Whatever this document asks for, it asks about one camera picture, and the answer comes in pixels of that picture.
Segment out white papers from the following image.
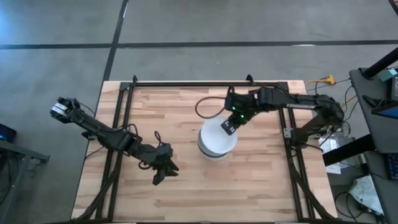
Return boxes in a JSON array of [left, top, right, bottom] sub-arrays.
[[318, 133, 341, 175]]

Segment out white plastic bag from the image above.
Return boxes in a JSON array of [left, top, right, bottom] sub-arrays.
[[348, 174, 384, 215]]

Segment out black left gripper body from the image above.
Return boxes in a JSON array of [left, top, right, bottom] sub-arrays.
[[145, 142, 175, 172]]

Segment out black pole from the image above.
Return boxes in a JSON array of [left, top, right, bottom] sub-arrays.
[[362, 46, 398, 79]]

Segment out grey desk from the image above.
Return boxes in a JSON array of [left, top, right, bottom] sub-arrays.
[[348, 67, 398, 224]]

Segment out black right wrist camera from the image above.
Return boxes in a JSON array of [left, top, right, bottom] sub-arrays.
[[224, 91, 247, 110]]

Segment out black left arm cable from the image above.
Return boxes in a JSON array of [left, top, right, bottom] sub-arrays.
[[119, 123, 164, 170]]

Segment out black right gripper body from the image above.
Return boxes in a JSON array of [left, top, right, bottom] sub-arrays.
[[228, 104, 257, 126]]

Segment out black table clamp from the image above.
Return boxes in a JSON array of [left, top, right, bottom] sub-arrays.
[[81, 130, 98, 141]]

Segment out dark keyboard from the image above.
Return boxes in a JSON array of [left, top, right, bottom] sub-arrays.
[[387, 153, 398, 181]]

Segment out tablet with blue screen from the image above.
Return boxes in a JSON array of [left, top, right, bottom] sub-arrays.
[[362, 95, 398, 119]]

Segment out black bowl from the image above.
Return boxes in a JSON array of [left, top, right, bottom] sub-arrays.
[[198, 143, 234, 157]]

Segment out grey metal stand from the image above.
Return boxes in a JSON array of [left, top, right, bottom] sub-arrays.
[[0, 139, 50, 224]]

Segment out black beam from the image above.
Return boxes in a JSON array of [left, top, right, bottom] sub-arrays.
[[322, 133, 376, 167]]

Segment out teal box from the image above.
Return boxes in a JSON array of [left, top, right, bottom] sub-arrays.
[[379, 68, 398, 82]]

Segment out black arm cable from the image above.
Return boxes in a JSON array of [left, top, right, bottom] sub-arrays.
[[119, 123, 164, 170], [195, 86, 233, 120]]

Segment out dark device with blue light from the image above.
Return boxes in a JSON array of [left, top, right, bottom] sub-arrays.
[[0, 123, 17, 143]]

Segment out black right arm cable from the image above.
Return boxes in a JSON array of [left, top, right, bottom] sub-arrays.
[[195, 86, 233, 120]]

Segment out black aluminium frame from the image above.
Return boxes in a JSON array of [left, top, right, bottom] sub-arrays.
[[74, 74, 340, 224]]

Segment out white bowl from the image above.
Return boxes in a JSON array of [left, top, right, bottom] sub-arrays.
[[200, 115, 239, 156], [198, 150, 233, 161]]

